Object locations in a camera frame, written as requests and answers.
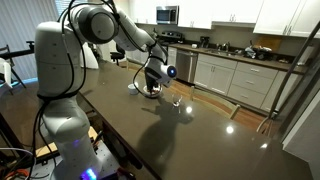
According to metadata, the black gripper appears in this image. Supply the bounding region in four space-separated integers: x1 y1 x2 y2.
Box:
145 75 159 90

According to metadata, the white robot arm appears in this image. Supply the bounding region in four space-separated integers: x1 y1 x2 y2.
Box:
35 0 177 180

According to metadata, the white ceramic bowl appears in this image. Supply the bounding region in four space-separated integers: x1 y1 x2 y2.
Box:
143 86 162 98

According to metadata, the small white cup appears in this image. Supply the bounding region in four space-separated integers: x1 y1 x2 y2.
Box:
128 84 138 95

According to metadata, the clear drinking glass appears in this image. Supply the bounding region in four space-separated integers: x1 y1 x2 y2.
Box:
172 94 182 107

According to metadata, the stainless dishwasher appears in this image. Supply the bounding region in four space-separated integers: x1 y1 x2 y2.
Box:
176 49 198 83

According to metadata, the black office chair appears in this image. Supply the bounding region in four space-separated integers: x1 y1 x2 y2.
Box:
110 45 125 64

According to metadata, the black kitchen stove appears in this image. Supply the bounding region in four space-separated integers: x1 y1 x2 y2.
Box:
153 30 184 68

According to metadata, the stainless microwave oven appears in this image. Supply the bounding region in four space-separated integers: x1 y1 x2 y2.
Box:
156 6 179 25

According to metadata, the black coffee maker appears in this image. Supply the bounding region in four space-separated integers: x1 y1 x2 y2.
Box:
200 36 210 48

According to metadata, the wooden chair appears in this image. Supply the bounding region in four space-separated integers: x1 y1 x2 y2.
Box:
190 86 240 120

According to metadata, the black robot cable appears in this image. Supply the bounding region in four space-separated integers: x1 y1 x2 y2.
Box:
29 0 168 180

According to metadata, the black camera tripod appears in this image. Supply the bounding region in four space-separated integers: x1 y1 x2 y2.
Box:
0 41 34 87

